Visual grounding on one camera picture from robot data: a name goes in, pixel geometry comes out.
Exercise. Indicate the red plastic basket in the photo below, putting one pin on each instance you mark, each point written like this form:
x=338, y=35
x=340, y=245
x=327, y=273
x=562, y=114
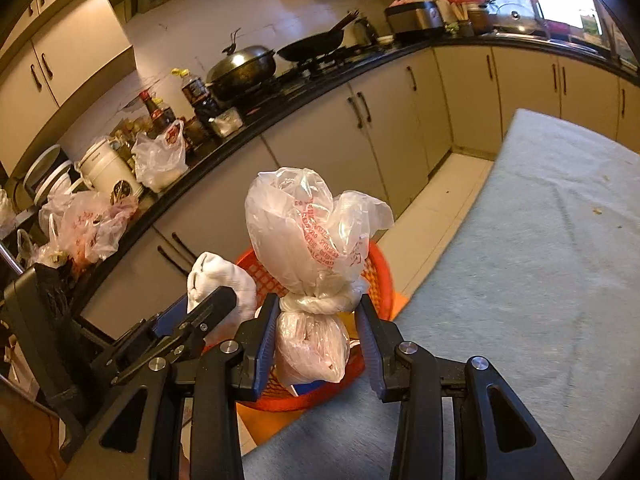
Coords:
x=380, y=280

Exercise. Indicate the row of spice jars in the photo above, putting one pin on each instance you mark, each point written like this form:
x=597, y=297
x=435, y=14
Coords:
x=127, y=135

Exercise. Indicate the black kitchen countertop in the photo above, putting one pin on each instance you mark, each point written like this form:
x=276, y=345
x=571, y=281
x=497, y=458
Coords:
x=260, y=115

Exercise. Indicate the steel pot with lid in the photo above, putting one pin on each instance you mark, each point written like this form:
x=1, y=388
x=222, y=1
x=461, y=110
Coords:
x=245, y=67

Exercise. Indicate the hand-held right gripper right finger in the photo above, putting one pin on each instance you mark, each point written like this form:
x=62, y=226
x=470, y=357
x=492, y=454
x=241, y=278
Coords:
x=371, y=355

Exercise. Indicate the black wok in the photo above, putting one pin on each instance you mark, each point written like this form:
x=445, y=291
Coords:
x=310, y=45

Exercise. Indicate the white grey pot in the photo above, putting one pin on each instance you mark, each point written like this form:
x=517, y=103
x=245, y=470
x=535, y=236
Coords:
x=50, y=170

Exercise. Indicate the cream tall upper cabinets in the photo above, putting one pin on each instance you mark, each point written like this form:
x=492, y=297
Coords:
x=75, y=50

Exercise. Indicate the pink print plastic bags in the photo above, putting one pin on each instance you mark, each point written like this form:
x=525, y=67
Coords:
x=85, y=225

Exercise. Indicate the yellow cap oil bottle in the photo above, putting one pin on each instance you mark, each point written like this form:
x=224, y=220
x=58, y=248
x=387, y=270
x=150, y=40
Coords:
x=197, y=92

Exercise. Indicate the cream lower kitchen cabinets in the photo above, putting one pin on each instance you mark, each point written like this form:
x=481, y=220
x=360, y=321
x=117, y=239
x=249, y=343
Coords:
x=400, y=125

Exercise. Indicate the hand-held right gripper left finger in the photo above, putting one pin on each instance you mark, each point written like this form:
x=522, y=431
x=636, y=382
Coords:
x=267, y=342

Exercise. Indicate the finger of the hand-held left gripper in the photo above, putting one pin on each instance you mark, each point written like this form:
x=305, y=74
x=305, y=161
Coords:
x=170, y=317
x=210, y=310

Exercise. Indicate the red cap sauce bottle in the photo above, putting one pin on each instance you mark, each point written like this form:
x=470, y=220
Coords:
x=157, y=115

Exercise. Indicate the steel kettle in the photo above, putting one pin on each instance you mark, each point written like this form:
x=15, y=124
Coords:
x=365, y=32

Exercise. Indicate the chopstick holder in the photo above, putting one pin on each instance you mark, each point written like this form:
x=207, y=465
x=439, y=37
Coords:
x=461, y=22

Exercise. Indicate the glass pot lid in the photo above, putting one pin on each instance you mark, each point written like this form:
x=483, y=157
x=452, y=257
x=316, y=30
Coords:
x=517, y=20

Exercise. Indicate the silver black rice cooker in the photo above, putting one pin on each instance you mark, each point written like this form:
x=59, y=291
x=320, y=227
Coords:
x=415, y=20

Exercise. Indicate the green label detergent bottle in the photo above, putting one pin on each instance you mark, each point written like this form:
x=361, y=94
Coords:
x=590, y=22

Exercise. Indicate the white red print plastic bag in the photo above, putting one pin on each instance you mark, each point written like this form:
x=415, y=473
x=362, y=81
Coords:
x=160, y=160

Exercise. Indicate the gas stove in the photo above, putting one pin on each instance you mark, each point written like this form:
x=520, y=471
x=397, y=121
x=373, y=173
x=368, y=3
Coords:
x=330, y=62

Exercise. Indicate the small steel container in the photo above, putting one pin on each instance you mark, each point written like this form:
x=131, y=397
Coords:
x=226, y=122

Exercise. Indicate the white electric cooker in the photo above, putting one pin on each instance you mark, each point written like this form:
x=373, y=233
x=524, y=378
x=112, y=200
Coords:
x=105, y=165

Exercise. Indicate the knotted red print plastic bag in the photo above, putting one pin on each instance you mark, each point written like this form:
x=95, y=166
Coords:
x=300, y=240

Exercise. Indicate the white cloth wad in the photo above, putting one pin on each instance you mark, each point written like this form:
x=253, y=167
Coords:
x=220, y=275

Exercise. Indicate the dark brown pot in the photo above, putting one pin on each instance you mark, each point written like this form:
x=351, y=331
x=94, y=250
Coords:
x=480, y=20

